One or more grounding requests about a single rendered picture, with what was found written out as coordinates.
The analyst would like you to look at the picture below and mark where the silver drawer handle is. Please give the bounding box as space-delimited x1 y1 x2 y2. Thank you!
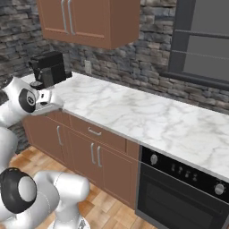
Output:
87 126 103 137

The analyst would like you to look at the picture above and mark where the black oven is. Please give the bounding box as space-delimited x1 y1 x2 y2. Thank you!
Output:
134 145 229 229

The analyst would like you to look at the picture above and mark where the narrow brown drawer front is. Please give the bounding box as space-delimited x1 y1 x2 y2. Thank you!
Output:
44 109 72 128

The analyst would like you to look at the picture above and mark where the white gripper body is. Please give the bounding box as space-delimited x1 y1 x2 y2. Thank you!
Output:
30 89 65 116

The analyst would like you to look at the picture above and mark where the brown wall cupboard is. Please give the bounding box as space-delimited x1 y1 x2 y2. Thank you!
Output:
36 0 141 50

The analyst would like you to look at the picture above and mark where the brown base cupboard door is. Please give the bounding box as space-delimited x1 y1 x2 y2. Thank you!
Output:
97 144 140 210
22 114 68 166
65 128 99 183

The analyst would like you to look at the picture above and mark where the black coffee machine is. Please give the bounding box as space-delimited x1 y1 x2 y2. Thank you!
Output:
28 50 73 90

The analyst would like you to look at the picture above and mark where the white wall socket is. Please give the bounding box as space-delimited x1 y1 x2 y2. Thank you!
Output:
84 60 93 76

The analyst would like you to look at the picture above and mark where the wide brown drawer front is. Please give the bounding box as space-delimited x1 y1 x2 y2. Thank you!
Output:
69 114 128 154

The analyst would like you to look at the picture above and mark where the dark grey window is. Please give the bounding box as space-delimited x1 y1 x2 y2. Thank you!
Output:
162 0 229 91

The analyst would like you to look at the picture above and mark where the silver wall cupboard handle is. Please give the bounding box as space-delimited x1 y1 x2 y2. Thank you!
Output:
60 0 67 34
67 0 75 37

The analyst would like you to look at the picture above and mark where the silver base cupboard handle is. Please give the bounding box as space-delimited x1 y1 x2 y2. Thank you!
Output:
89 142 97 165
55 125 64 147
96 145 104 169

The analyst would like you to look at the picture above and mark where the brown wall cupboard door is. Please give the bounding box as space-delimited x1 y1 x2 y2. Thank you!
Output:
65 0 114 49
37 0 68 36

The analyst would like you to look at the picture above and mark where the silver oven knob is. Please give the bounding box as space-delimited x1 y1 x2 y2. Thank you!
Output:
213 182 226 197
149 154 159 165

